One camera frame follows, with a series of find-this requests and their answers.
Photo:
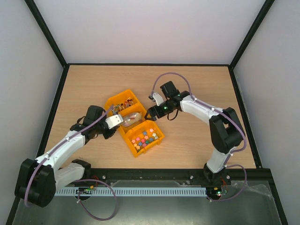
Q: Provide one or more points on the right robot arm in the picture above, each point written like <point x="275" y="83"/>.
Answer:
<point x="226" y="131"/>

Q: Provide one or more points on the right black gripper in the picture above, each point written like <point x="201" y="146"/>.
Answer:
<point x="152" y="112"/>

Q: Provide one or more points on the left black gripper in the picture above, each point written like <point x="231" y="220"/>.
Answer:
<point x="107" y="135"/>

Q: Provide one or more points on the orange three-compartment bin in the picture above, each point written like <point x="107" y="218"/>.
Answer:
<point x="143" y="135"/>

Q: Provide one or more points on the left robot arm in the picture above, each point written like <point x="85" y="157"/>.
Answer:
<point x="40" y="178"/>

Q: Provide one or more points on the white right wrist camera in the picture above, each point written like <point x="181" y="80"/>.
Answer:
<point x="157" y="98"/>

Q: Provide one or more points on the white slotted cable duct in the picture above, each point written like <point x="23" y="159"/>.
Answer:
<point x="134" y="191"/>

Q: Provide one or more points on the black aluminium frame rail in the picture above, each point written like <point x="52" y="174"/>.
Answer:
<point x="188" y="176"/>

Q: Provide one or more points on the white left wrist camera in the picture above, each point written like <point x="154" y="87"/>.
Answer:
<point x="114" y="121"/>

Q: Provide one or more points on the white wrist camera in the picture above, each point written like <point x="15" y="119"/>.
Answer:
<point x="157" y="98"/>
<point x="114" y="121"/>

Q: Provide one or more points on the metal scoop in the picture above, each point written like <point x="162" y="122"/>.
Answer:
<point x="131" y="119"/>

